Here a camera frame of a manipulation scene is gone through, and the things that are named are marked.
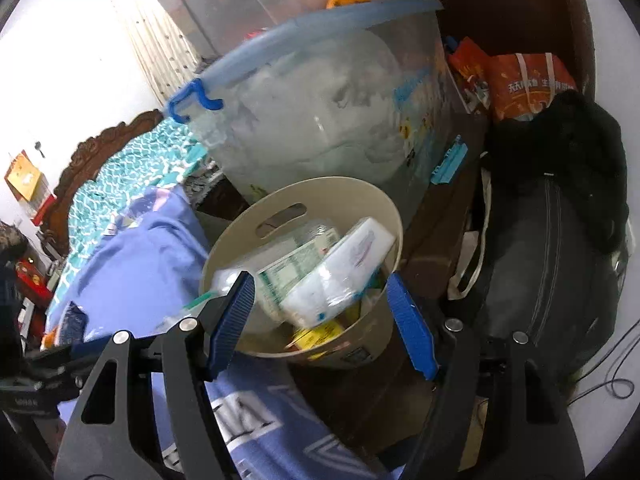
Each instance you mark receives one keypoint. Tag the black bag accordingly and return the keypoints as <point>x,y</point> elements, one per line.
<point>557,218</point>

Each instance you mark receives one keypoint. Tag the purple patterned bedsheet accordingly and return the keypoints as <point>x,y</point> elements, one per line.
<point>138,276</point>

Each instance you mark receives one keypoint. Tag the green white paper box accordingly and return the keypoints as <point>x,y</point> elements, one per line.
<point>278,278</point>

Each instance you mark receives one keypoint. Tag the carved wooden headboard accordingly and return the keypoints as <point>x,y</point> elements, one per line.
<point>85,164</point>

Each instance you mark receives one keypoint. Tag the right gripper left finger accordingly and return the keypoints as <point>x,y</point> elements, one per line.
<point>113,433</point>

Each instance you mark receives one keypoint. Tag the teal patterned blanket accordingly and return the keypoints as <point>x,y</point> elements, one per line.
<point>163,156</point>

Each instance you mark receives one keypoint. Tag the yellow wall hanging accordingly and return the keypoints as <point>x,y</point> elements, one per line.
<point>23,177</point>

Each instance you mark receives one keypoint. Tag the clear bin blue lid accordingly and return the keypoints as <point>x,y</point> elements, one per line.
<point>361,91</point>

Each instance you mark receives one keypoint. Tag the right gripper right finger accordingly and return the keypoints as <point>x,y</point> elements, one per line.
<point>496,413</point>

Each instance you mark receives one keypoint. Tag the beige round trash bin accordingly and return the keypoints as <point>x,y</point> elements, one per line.
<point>343,201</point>

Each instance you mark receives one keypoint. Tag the orange shopping bag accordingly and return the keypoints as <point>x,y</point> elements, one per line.
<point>511,86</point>

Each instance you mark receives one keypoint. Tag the white tissue pack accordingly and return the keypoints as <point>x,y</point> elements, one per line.
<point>341,277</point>

